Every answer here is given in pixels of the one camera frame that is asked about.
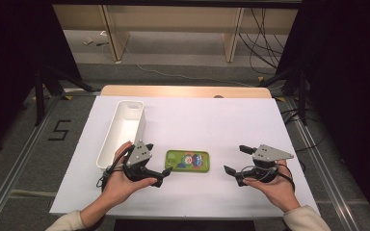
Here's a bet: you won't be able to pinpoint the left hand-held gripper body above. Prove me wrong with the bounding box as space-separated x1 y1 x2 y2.
122 140 166 189

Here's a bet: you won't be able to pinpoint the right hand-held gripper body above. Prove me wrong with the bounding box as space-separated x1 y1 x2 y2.
235 143 295 188

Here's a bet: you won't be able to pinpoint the green cartoon phone case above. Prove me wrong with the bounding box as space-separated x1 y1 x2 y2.
164 149 211 173

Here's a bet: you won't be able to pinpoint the white plastic bin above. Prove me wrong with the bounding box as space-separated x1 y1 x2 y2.
95 99 146 170

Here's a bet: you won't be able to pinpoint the person's left hand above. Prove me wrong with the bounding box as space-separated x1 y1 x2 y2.
100 141 159 208

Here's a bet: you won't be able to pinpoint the person's right hand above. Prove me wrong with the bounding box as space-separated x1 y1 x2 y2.
242 159 302 214

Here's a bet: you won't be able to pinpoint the white board sheet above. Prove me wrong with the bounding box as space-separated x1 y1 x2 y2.
49 95 321 219

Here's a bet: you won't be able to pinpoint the black stand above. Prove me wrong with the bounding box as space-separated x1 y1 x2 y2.
257 66 310 127
33 64 101 127

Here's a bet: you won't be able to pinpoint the black curtain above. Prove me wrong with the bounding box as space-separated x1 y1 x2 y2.
0 0 82 157
275 0 370 222

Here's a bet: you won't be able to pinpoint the light wooden desk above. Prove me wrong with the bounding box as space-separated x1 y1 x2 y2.
52 4 299 64

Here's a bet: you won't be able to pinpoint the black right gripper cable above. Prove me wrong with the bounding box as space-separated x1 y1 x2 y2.
240 163 297 193

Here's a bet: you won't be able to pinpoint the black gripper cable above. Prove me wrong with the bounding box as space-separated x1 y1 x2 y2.
240 163 297 193
95 145 133 191

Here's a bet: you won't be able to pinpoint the black floor cables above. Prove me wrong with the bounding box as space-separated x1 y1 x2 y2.
280 108 326 154

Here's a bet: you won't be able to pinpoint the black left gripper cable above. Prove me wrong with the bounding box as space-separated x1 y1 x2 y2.
95 145 133 191

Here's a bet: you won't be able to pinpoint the metal floor rail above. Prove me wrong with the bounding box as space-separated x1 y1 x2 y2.
0 95 63 231
285 97 361 231

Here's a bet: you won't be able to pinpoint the bundle of black cables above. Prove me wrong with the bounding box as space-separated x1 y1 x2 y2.
238 8 286 77

